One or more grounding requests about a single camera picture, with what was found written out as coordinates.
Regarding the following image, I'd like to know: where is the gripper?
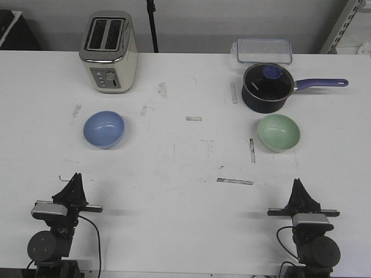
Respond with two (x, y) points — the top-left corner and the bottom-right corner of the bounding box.
(267, 178), (340, 232)
(35, 173), (103, 232)

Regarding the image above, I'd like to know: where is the blue bowl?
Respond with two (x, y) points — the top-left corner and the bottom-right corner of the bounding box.
(82, 111), (125, 149)

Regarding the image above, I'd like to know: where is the green bowl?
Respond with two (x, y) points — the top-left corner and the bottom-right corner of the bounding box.
(257, 114), (301, 153)

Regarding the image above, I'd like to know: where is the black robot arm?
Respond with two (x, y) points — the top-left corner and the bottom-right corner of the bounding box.
(27, 173), (103, 277)
(267, 178), (341, 277)

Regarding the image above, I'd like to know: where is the dark blue saucepan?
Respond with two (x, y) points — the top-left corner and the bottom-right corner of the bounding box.
(242, 63), (348, 114)

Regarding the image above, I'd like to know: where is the glass pot lid blue knob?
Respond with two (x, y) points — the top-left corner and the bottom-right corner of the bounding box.
(244, 63), (294, 101)

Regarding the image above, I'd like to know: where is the cream and silver toaster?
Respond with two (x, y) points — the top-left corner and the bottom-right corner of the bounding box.
(79, 10), (139, 94)

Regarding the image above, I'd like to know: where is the clear plastic food container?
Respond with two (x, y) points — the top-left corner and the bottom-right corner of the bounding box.
(231, 38), (292, 64)

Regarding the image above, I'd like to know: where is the white metal shelf rack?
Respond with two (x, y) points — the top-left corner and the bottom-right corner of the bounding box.
(319, 1), (370, 55)

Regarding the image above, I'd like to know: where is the black tripod pole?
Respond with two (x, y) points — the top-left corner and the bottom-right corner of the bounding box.
(146, 0), (159, 53)

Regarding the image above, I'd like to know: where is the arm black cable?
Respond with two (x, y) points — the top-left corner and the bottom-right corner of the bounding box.
(276, 226), (299, 261)
(78, 214), (102, 277)

